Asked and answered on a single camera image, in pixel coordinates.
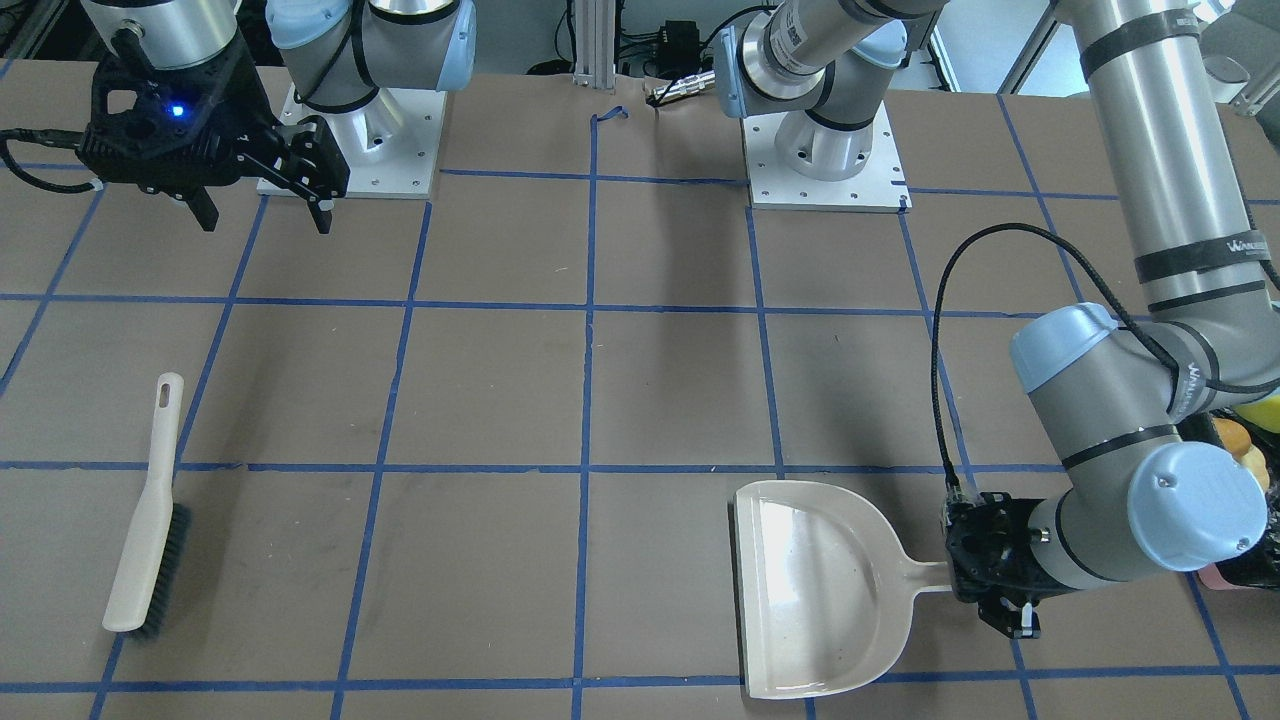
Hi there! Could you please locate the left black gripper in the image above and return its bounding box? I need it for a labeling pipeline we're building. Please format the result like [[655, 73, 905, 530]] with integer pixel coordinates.
[[942, 489, 1046, 639]]

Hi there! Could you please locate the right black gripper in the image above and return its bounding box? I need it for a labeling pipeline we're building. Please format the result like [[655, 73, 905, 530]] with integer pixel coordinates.
[[76, 45, 349, 234]]

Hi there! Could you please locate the beige plastic dustpan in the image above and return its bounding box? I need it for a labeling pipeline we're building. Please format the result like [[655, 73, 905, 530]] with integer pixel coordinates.
[[732, 479, 952, 701]]

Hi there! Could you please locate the toy potato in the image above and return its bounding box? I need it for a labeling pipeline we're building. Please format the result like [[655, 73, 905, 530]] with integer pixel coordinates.
[[1211, 416, 1253, 456]]

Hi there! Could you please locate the yellow green sponge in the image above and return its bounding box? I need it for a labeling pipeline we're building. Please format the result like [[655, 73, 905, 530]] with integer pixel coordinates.
[[1231, 389, 1280, 436]]

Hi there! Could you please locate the beige hand brush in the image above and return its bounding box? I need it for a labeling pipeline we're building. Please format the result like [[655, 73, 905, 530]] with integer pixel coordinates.
[[102, 372, 191, 638]]

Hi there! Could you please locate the toy croissant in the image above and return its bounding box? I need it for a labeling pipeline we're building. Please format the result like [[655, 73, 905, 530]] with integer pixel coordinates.
[[1239, 447, 1271, 492]]

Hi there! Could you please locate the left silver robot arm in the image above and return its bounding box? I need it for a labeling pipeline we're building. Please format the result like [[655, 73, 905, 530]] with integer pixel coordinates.
[[941, 1, 1277, 639]]

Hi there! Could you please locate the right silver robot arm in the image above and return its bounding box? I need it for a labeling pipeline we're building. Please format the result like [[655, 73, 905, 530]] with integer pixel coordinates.
[[76, 1, 477, 234]]

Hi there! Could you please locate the bin with black bag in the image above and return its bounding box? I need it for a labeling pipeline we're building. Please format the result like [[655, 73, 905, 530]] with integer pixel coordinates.
[[1178, 407, 1279, 594]]

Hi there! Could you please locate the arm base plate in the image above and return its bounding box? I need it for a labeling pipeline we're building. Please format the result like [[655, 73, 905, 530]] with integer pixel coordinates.
[[741, 104, 913, 213], [325, 88, 451, 200]]

